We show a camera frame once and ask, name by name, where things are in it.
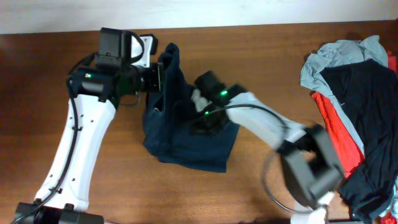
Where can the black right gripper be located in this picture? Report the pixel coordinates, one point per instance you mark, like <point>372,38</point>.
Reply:
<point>196,127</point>

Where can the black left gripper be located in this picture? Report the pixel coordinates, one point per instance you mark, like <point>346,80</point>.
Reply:
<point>156,85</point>

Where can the dark navy blue shorts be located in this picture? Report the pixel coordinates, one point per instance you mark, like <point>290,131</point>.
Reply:
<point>166,124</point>

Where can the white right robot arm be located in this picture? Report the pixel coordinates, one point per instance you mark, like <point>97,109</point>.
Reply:
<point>310,166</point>

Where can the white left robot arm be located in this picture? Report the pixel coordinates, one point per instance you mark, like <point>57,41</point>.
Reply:
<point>95,86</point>

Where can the red garment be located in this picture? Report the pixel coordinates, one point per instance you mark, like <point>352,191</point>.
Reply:
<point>339,130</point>

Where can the light blue grey garment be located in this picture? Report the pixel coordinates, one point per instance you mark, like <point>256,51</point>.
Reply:
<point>341,52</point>

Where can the black garment in pile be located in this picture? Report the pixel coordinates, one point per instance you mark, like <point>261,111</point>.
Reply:
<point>366,198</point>

